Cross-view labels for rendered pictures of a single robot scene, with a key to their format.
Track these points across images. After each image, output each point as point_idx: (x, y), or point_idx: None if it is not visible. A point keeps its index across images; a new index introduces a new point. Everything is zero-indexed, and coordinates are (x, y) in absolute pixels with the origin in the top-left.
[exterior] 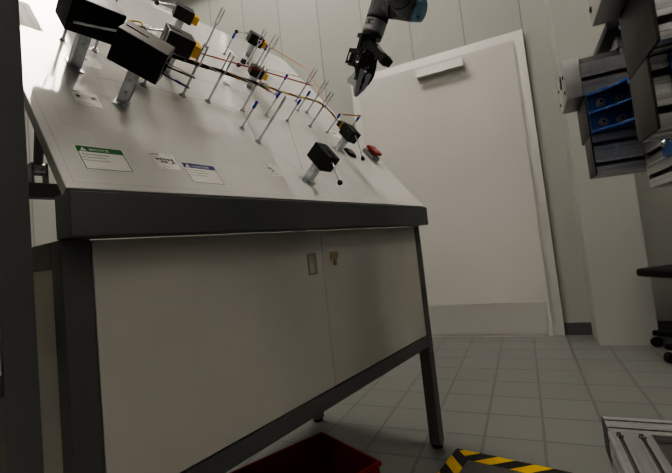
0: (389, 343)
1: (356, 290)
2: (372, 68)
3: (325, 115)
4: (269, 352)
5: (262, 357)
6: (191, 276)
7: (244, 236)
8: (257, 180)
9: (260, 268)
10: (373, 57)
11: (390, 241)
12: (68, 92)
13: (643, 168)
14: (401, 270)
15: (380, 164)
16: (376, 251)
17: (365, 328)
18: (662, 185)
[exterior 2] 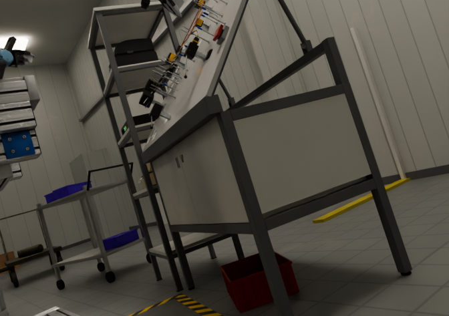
0: (218, 214)
1: (194, 176)
2: None
3: None
4: (178, 198)
5: (178, 200)
6: (161, 170)
7: (163, 154)
8: (160, 130)
9: (168, 166)
10: None
11: (202, 138)
12: None
13: (11, 163)
14: (214, 160)
15: (223, 43)
16: (197, 149)
17: (204, 200)
18: (8, 178)
